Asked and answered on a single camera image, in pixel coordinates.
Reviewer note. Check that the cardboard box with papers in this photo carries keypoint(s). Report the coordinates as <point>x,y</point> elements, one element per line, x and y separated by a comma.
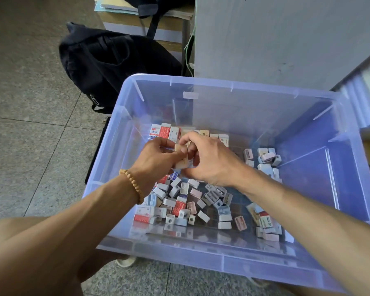
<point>142,27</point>

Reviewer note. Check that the small white eraser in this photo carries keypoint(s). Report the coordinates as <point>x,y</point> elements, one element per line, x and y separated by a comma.
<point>184,162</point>

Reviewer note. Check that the white cabinet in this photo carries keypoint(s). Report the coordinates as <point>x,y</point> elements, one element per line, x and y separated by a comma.
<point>290,37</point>

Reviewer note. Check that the pile of boxed erasers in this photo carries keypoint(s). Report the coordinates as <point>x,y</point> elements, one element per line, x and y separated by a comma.
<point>209,200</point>

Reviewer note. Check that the row of erasers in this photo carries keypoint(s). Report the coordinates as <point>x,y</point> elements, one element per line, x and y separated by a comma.
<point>163,131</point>

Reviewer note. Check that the stack of white blue books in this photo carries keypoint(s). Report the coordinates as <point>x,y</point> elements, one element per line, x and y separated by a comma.
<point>367,95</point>

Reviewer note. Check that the person's left forearm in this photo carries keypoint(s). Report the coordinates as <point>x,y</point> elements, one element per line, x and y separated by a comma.
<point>55,249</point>

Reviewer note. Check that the stack of paper sheets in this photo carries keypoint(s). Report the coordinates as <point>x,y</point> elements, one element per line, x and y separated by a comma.
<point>120,4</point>

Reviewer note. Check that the person's right hand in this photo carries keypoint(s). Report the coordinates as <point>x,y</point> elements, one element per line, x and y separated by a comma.
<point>213,162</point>

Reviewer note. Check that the person's right forearm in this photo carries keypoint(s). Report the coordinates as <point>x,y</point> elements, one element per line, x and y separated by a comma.
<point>320,231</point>

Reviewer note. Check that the person's left hand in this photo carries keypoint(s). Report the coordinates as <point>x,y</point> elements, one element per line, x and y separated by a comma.
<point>155,163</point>

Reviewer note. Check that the black backpack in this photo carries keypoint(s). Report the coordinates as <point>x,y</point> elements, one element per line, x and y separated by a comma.
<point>117,61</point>

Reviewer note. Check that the person's left leg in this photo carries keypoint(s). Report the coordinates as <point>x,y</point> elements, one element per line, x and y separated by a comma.
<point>18,237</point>

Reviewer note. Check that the clear plastic storage bin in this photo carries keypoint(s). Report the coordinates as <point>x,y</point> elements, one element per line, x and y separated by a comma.
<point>333,169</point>

